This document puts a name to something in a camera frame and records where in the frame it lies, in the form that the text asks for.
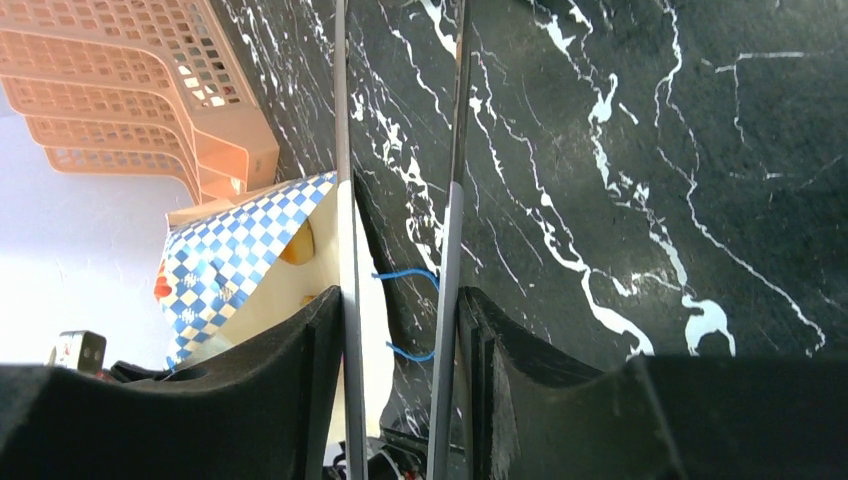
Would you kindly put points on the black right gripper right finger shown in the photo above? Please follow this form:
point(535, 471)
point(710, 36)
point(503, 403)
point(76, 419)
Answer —
point(534, 412)

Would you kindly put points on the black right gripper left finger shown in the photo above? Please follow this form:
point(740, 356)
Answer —
point(260, 410)

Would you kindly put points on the blue checkered paper bag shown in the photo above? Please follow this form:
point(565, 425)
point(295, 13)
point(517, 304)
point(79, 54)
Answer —
point(221, 281)

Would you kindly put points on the pink plastic file organizer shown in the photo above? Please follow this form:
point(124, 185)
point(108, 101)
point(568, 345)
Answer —
point(136, 88)

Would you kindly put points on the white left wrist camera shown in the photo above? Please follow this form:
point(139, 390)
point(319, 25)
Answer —
point(80, 350)

